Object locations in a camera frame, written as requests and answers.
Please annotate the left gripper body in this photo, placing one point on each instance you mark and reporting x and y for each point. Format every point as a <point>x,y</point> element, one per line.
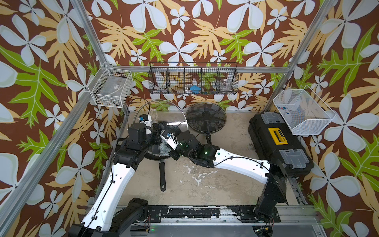
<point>155,139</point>

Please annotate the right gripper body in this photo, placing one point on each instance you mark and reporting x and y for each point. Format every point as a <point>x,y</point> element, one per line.
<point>175,154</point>

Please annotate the glass pot lid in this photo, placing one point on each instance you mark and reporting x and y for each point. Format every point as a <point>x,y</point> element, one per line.
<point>161,111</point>

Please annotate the green microfibre cloth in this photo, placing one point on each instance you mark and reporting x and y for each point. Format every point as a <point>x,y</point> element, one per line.
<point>164,149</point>

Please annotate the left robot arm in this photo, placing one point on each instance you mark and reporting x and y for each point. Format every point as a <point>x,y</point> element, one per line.
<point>103,220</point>

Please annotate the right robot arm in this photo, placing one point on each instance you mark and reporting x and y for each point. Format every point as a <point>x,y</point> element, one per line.
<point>271,173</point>

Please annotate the small pan with lid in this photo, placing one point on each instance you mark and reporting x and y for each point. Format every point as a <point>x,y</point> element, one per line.
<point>206,118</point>

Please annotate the large black frying pan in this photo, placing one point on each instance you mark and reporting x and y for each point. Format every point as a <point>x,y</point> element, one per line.
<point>152,153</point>

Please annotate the black yellow toolbox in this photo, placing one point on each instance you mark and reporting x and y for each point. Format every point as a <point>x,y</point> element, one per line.
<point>273,141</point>

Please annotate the white mesh basket right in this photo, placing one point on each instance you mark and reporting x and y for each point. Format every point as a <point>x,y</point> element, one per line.
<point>304,111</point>

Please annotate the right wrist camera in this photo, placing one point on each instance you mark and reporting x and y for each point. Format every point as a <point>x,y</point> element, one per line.
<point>169,139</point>

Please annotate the black wire basket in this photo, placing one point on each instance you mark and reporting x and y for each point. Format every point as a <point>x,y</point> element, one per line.
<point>191,78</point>

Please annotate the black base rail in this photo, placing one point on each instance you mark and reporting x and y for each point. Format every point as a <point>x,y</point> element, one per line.
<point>242,213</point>

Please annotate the white wire basket left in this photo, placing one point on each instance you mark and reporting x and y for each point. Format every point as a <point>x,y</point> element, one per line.
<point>110,86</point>

